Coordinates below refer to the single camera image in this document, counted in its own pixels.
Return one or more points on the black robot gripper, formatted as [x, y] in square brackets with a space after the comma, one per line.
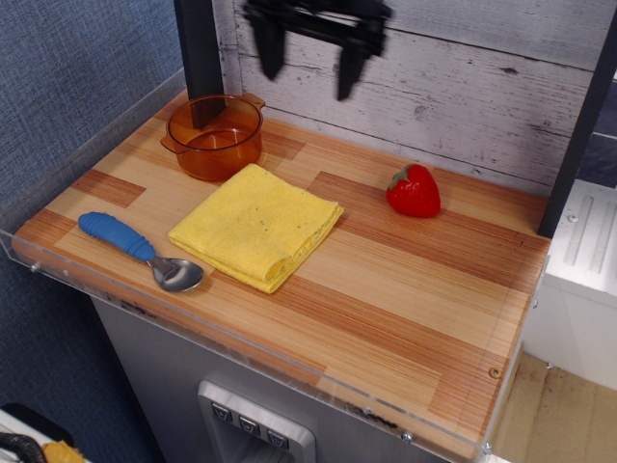
[358, 27]

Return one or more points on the red plastic strawberry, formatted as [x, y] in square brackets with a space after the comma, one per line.
[414, 192]

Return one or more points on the amber transparent plastic pot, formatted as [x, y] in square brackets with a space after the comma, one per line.
[214, 137]

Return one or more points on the folded yellow cloth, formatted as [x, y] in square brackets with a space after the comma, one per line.
[256, 228]

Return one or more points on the clear acrylic table guard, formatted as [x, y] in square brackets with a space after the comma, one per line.
[415, 322]

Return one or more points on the silver cabinet with buttons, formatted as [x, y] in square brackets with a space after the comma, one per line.
[204, 406]

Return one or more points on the white grooved side unit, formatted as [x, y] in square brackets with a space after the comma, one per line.
[572, 322]

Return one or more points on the yellow object bottom left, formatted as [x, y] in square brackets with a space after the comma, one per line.
[62, 452]

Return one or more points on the dark grey left post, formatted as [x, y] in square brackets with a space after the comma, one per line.
[200, 56]

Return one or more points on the blue handled metal spoon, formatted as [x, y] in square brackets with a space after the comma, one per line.
[172, 275]

